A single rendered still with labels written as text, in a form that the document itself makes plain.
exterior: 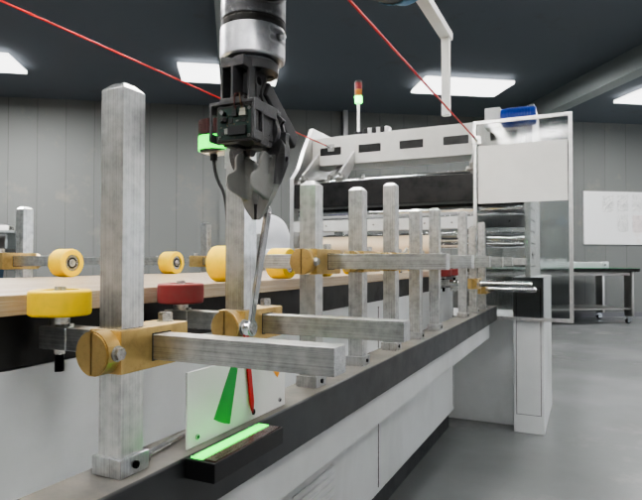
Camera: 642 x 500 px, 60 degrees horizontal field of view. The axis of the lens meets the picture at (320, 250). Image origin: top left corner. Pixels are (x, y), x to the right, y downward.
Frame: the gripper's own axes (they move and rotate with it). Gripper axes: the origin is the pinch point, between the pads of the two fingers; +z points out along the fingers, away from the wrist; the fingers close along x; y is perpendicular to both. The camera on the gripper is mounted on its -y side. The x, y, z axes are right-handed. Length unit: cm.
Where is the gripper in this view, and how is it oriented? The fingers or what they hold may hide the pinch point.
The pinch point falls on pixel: (259, 210)
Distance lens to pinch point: 79.3
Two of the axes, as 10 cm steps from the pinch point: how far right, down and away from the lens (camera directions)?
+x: 9.0, -0.1, -4.3
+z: -0.1, 10.0, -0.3
